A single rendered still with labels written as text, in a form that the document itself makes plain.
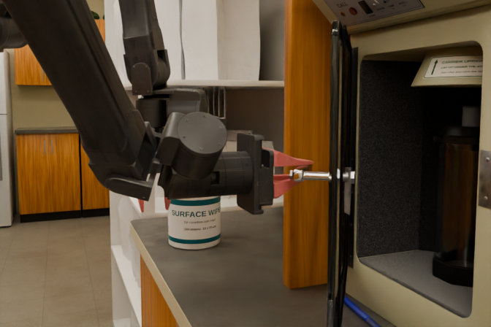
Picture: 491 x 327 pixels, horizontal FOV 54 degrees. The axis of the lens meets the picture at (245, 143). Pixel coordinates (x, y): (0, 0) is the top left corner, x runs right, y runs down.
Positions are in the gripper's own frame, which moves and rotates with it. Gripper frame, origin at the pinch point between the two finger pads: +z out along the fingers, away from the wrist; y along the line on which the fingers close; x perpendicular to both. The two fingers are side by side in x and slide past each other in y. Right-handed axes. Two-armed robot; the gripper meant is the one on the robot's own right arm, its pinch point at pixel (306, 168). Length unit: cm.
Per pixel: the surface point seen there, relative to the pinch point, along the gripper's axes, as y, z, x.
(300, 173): 0.4, -3.6, -5.2
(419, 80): 12.5, 18.1, -1.2
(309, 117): 6.2, 11.4, 20.0
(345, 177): 0.0, 1.0, -8.3
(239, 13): 42, 36, 121
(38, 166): -63, -49, 484
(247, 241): -26, 12, 51
